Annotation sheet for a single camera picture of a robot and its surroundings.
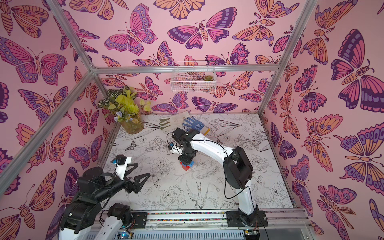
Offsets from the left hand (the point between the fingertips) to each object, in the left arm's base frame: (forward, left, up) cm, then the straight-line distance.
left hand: (144, 168), depth 65 cm
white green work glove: (+48, +4, -23) cm, 53 cm away
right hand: (+14, -18, -16) cm, 27 cm away
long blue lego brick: (+12, -20, -21) cm, 31 cm away
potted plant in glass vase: (+44, +24, -5) cm, 51 cm away
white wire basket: (+64, -21, +1) cm, 68 cm away
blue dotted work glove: (+47, -20, -24) cm, 56 cm away
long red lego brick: (+10, -17, -21) cm, 29 cm away
